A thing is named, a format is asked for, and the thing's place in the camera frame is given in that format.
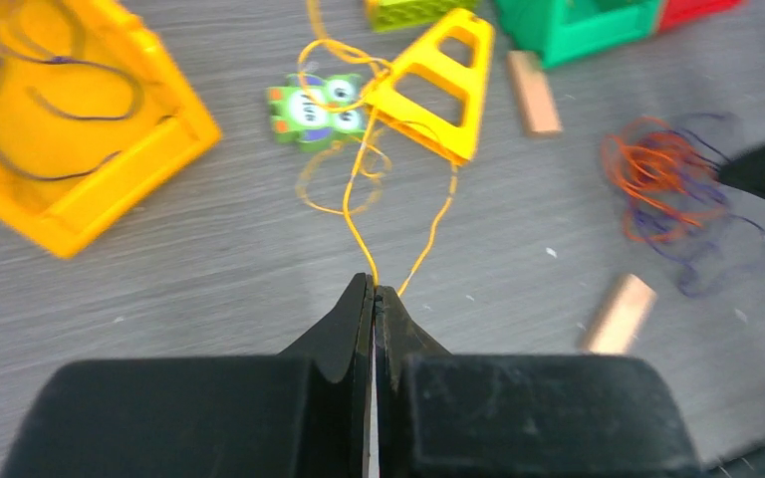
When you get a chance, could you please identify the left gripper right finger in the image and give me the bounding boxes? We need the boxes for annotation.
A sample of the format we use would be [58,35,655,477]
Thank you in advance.
[374,286,450,477]

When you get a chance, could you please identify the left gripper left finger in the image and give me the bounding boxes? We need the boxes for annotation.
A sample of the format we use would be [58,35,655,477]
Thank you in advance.
[281,273,374,477]

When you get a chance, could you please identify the orange cable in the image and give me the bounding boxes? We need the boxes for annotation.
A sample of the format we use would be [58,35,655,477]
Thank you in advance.
[600,117,730,244]

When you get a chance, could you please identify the yellow cable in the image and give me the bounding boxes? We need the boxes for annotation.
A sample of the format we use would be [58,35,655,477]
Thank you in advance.
[293,0,459,298]

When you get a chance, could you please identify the orange plastic bin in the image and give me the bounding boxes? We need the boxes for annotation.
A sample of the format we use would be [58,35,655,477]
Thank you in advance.
[0,1,221,258]

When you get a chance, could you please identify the red plastic bin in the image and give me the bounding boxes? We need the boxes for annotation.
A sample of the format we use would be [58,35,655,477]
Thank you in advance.
[657,0,744,33]

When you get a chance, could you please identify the flat wooden block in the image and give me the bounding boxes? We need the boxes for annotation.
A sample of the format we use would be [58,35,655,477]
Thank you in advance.
[578,274,657,355]

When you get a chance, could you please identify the green owl toy block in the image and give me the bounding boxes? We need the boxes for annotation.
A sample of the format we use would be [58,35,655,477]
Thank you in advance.
[265,74,367,152]

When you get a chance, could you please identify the small wooden block upright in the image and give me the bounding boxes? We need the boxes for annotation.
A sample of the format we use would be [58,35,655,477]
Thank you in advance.
[507,51,563,136]

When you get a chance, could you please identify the yellow triangle block lower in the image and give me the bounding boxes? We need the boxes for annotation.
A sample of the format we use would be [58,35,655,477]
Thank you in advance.
[363,8,494,166]

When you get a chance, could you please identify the green plastic bin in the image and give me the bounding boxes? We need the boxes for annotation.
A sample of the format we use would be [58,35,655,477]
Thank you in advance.
[494,0,662,68]

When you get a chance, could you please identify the green lego brick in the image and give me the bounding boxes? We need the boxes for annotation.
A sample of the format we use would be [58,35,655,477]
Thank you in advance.
[365,0,481,32]

